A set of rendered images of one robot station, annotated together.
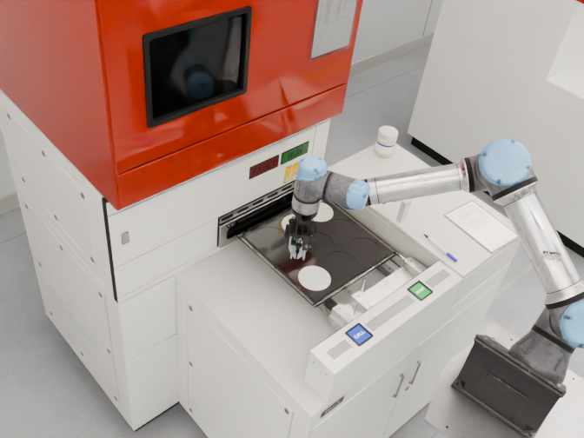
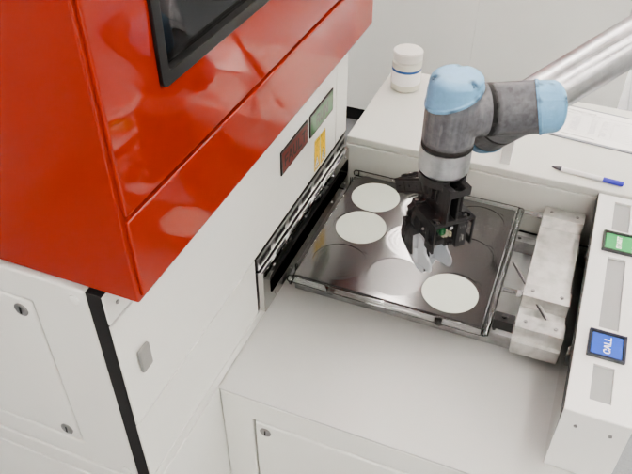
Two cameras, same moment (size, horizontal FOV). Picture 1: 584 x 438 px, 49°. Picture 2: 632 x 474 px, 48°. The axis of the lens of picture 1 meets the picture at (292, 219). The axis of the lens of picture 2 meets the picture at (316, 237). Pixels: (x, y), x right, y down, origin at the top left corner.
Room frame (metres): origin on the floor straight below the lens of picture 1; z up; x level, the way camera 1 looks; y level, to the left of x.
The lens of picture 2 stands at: (0.58, 0.45, 1.78)
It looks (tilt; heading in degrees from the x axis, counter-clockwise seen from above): 40 degrees down; 339
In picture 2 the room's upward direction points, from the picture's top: straight up
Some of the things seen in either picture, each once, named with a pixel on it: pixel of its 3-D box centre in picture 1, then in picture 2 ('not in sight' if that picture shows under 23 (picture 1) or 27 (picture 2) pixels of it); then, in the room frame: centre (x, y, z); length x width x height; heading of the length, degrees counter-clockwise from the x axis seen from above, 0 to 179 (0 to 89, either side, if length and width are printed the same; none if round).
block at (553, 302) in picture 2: (363, 303); (545, 299); (1.26, -0.25, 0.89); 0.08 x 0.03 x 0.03; 47
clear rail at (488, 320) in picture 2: (357, 277); (504, 265); (1.37, -0.23, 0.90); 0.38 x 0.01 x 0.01; 137
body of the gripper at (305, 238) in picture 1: (302, 225); (440, 205); (1.31, -0.03, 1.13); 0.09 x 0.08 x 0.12; 3
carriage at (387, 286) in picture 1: (379, 298); (548, 283); (1.32, -0.30, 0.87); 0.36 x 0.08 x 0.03; 137
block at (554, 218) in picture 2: (415, 268); (562, 220); (1.44, -0.41, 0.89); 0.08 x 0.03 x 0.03; 47
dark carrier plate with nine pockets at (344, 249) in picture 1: (317, 243); (410, 242); (1.49, -0.09, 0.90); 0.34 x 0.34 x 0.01; 47
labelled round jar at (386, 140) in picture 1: (386, 142); (406, 68); (1.94, -0.30, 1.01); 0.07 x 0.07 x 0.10
